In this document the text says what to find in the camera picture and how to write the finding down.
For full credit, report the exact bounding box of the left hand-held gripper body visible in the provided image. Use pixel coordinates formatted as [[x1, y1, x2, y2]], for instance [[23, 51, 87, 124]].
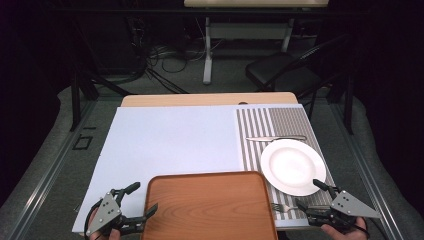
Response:
[[84, 191, 148, 239]]

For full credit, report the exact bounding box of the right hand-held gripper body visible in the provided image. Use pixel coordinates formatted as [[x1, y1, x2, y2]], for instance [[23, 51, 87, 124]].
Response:
[[306, 189, 382, 232]]

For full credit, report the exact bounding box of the silver fork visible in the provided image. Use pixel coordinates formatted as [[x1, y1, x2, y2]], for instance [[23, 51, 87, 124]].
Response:
[[271, 202, 301, 214]]

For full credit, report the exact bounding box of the white round plate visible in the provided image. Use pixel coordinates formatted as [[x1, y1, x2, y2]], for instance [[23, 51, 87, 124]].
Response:
[[260, 138, 327, 197]]

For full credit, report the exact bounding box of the brown wooden tray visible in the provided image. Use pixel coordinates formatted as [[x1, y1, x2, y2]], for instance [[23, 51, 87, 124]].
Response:
[[141, 170, 280, 240]]

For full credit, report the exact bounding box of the silver table knife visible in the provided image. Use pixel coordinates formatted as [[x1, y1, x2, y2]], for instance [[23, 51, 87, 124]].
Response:
[[245, 134, 308, 144]]

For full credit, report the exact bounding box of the person's left hand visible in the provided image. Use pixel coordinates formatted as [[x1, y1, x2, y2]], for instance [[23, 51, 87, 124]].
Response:
[[88, 229, 122, 240]]

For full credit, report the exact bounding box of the person's right hand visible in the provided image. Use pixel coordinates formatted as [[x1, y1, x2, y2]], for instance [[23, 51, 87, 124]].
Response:
[[319, 217, 371, 240]]

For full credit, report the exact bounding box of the grey striped placemat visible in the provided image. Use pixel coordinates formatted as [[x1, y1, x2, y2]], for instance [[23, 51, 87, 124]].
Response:
[[235, 106, 336, 222]]

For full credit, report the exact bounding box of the black metal stand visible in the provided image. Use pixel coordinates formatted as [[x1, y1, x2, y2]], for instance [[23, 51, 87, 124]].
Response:
[[67, 64, 134, 133]]

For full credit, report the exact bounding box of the light wooden table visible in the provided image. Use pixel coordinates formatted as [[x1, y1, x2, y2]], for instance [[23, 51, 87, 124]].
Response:
[[120, 91, 299, 108]]

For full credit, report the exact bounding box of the black folding chair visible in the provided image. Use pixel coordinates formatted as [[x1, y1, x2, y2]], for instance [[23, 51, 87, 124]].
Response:
[[245, 33, 352, 98]]

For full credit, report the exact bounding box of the white-legged desk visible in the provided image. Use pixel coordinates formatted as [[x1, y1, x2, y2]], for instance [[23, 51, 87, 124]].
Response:
[[183, 0, 330, 85]]

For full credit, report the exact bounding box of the left hand-held gripper cable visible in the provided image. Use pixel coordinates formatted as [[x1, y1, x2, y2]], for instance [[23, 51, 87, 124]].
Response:
[[83, 198, 103, 240]]

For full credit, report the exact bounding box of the hand-held gripper cable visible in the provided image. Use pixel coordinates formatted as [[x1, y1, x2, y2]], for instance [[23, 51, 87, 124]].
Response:
[[351, 221, 372, 240], [83, 198, 103, 240]]

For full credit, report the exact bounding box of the right hand-held gripper cable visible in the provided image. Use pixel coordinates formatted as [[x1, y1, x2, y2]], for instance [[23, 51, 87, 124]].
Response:
[[351, 221, 372, 240]]

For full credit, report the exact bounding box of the metal floor rail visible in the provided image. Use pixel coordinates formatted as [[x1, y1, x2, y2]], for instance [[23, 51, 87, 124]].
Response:
[[329, 101, 405, 240], [5, 99, 98, 240]]

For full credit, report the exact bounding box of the bundle of floor cables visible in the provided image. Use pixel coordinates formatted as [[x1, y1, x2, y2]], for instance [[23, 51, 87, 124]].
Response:
[[128, 16, 224, 95]]

